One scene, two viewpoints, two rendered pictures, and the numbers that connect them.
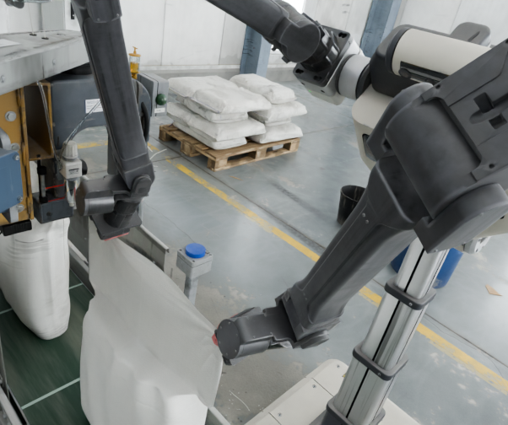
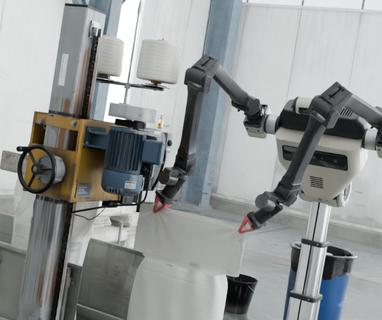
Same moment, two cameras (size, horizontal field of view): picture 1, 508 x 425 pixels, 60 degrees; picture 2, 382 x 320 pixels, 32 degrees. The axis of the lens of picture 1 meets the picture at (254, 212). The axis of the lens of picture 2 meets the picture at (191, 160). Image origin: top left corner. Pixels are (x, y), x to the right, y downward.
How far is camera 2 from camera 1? 2.10 m
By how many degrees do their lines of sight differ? 28
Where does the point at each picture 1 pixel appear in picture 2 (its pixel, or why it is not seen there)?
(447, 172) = (327, 108)
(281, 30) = (247, 100)
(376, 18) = (198, 140)
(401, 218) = (319, 122)
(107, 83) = (194, 117)
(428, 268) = (322, 221)
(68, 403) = not seen: outside the picture
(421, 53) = (305, 103)
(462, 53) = not seen: hidden behind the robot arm
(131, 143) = (192, 146)
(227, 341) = (261, 202)
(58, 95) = not seen: hidden behind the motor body
